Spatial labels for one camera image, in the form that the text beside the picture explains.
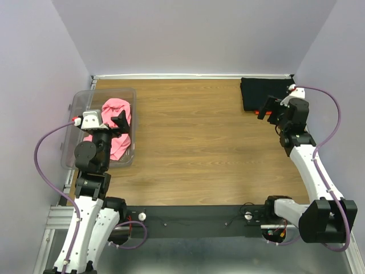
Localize aluminium frame rail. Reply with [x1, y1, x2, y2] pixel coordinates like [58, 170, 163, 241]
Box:
[33, 206, 74, 273]

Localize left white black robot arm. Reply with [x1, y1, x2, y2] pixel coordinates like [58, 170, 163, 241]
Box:
[45, 110, 130, 273]

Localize folded black t shirt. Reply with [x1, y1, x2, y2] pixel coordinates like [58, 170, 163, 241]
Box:
[240, 78, 295, 111]

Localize clear plastic bin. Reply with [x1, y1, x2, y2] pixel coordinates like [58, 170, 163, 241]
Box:
[61, 88, 138, 170]

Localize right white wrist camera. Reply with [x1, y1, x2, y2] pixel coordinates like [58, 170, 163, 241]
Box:
[280, 84, 305, 107]

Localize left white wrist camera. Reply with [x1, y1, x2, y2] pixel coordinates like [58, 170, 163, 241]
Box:
[72, 110, 108, 131]

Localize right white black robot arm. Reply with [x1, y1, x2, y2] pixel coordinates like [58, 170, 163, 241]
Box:
[258, 96, 358, 250]

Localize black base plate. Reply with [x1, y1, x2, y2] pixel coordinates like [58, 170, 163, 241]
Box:
[127, 203, 280, 239]

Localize pink t shirt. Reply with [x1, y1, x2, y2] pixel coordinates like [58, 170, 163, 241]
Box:
[75, 98, 131, 165]

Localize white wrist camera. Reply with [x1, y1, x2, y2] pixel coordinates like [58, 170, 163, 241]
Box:
[72, 110, 108, 131]
[280, 84, 305, 107]

